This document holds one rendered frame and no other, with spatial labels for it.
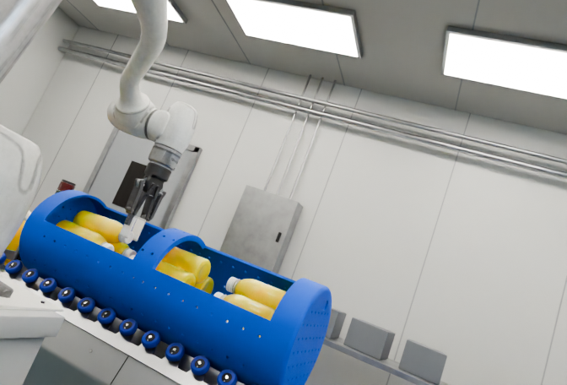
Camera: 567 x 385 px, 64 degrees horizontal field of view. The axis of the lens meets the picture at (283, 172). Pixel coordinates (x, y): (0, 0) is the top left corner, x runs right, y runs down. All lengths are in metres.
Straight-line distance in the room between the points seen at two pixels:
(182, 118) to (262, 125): 3.80
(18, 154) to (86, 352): 0.58
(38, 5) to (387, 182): 3.99
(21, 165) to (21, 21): 0.35
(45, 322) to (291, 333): 0.48
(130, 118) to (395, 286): 3.49
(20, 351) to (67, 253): 0.45
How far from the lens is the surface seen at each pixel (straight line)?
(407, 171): 4.75
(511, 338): 4.60
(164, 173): 1.42
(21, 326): 0.93
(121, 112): 1.48
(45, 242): 1.45
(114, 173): 5.79
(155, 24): 1.22
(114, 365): 1.25
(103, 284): 1.30
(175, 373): 1.18
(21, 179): 0.91
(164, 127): 1.43
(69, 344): 1.34
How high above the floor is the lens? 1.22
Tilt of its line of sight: 12 degrees up
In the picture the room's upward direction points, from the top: 21 degrees clockwise
